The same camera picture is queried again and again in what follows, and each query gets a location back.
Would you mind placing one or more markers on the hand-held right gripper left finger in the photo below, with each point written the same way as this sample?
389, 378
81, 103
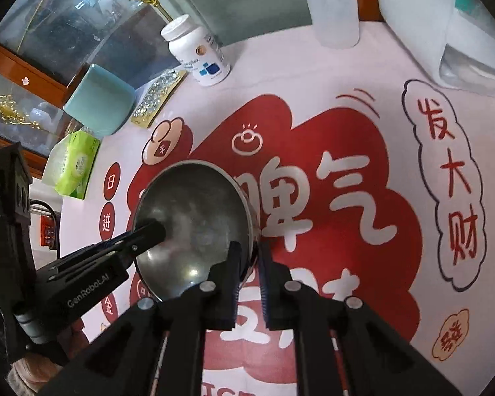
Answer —
232, 284

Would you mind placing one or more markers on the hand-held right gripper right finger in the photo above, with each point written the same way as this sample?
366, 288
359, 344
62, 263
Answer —
265, 293

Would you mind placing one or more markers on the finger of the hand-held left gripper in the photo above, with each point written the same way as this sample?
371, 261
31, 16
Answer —
142, 237

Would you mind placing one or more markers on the stainless steel bowl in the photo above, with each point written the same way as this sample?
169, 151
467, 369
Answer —
194, 214

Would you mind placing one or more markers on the person's left hand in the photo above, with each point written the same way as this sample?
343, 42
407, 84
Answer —
78, 342

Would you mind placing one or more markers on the small red object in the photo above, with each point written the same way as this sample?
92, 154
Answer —
48, 231

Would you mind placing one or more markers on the green tissue pack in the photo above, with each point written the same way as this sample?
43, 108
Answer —
72, 165

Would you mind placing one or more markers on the silver blister pack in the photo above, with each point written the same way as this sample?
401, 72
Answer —
159, 99

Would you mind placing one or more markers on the teal ceramic cup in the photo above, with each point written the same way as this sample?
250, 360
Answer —
99, 103

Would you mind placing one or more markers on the printed pink tablecloth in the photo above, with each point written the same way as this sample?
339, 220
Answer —
354, 152

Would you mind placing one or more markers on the white pill bottle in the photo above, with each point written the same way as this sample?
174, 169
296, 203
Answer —
198, 49

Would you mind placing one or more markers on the glass cabinet with gold ornament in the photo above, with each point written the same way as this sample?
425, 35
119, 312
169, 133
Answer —
86, 20

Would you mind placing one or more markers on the clear plastic bottle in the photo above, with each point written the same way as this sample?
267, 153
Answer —
334, 12

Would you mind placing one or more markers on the white dish cabinet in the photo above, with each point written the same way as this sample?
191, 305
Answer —
420, 16

